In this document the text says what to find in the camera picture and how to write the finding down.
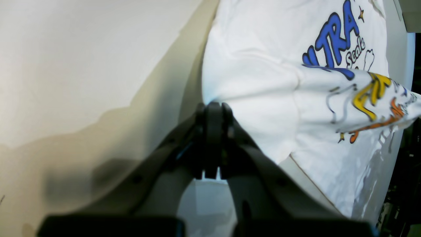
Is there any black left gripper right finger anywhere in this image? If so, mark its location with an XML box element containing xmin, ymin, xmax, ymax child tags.
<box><xmin>210</xmin><ymin>102</ymin><xmax>379</xmax><ymax>237</ymax></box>

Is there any white t-shirt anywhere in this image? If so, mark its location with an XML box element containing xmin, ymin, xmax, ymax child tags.
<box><xmin>191</xmin><ymin>0</ymin><xmax>420</xmax><ymax>225</ymax></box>

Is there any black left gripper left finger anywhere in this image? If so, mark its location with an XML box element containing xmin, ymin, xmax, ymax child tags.
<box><xmin>37</xmin><ymin>103</ymin><xmax>214</xmax><ymax>237</ymax></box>

